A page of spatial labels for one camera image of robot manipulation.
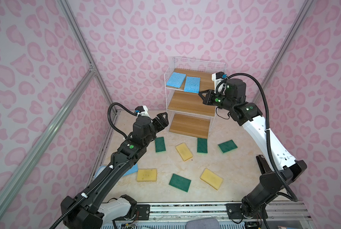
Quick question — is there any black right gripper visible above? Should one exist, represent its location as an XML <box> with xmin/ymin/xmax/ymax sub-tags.
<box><xmin>197</xmin><ymin>89</ymin><xmax>236</xmax><ymax>112</ymax></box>

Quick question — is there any blue sponge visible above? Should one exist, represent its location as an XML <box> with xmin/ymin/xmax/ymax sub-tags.
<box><xmin>123</xmin><ymin>164</ymin><xmax>139</xmax><ymax>176</ymax></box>
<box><xmin>184</xmin><ymin>76</ymin><xmax>201</xmax><ymax>94</ymax></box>
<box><xmin>166</xmin><ymin>72</ymin><xmax>187</xmax><ymax>88</ymax></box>

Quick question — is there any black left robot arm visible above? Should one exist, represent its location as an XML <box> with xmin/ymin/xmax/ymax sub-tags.
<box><xmin>51</xmin><ymin>112</ymin><xmax>169</xmax><ymax>229</ymax></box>

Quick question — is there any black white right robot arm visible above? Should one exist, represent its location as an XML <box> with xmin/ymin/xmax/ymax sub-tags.
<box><xmin>199</xmin><ymin>78</ymin><xmax>307</xmax><ymax>219</ymax></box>

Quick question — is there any green scouring pad left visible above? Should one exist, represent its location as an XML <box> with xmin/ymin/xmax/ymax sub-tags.
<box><xmin>155</xmin><ymin>137</ymin><xmax>166</xmax><ymax>153</ymax></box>

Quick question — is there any green scouring pad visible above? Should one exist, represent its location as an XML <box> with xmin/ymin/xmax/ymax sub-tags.
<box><xmin>155</xmin><ymin>137</ymin><xmax>166</xmax><ymax>153</ymax></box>
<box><xmin>169</xmin><ymin>174</ymin><xmax>191</xmax><ymax>192</ymax></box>

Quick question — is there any yellow sponge centre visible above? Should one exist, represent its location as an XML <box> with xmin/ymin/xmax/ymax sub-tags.
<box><xmin>175</xmin><ymin>143</ymin><xmax>193</xmax><ymax>161</ymax></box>

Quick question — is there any yellow sponge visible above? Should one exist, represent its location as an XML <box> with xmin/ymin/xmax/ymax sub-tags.
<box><xmin>175</xmin><ymin>143</ymin><xmax>193</xmax><ymax>161</ymax></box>
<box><xmin>200</xmin><ymin>168</ymin><xmax>224</xmax><ymax>190</ymax></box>
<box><xmin>137</xmin><ymin>169</ymin><xmax>157</xmax><ymax>182</ymax></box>

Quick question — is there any green sponge middle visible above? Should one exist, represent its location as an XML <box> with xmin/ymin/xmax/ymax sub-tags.
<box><xmin>197</xmin><ymin>138</ymin><xmax>208</xmax><ymax>154</ymax></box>

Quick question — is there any green sponge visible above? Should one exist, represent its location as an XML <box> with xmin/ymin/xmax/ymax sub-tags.
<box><xmin>197</xmin><ymin>138</ymin><xmax>208</xmax><ymax>154</ymax></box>
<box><xmin>218</xmin><ymin>140</ymin><xmax>238</xmax><ymax>154</ymax></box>

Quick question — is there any green sponge right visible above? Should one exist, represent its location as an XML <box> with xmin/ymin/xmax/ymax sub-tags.
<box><xmin>218</xmin><ymin>140</ymin><xmax>238</xmax><ymax>154</ymax></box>

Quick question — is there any yellow sponge front left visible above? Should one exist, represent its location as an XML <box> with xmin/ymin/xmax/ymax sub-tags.
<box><xmin>137</xmin><ymin>169</ymin><xmax>157</xmax><ymax>182</ymax></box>

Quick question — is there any green scouring pad front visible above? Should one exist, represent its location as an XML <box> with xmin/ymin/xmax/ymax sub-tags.
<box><xmin>169</xmin><ymin>174</ymin><xmax>191</xmax><ymax>192</ymax></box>

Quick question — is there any yellow sponge front right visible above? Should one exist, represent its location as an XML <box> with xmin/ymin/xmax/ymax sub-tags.
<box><xmin>200</xmin><ymin>168</ymin><xmax>224</xmax><ymax>190</ymax></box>

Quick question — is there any light blue kitchen timer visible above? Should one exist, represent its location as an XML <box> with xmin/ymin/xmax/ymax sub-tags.
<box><xmin>94</xmin><ymin>166</ymin><xmax>106</xmax><ymax>178</ymax></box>

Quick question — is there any grey chair back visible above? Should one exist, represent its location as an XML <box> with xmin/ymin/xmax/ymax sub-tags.
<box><xmin>185</xmin><ymin>218</ymin><xmax>220</xmax><ymax>229</ymax></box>

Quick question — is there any white wire wooden shelf rack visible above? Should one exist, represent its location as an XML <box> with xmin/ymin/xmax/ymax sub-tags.
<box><xmin>164</xmin><ymin>57</ymin><xmax>226</xmax><ymax>139</ymax></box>

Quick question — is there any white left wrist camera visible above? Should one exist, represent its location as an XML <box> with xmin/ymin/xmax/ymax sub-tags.
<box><xmin>135</xmin><ymin>106</ymin><xmax>150</xmax><ymax>117</ymax></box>

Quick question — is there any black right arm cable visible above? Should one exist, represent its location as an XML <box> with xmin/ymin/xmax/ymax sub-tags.
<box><xmin>216</xmin><ymin>73</ymin><xmax>298</xmax><ymax>202</ymax></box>

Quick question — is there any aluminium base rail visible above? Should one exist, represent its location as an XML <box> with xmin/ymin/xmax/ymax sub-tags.
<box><xmin>64</xmin><ymin>201</ymin><xmax>317</xmax><ymax>229</ymax></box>

